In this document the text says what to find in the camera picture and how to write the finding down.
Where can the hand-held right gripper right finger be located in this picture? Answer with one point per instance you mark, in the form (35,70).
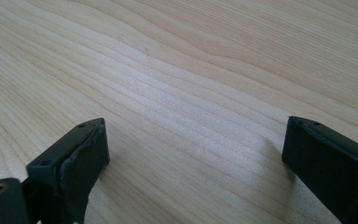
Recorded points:
(332,168)

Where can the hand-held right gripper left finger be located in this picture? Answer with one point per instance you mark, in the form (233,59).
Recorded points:
(71,161)

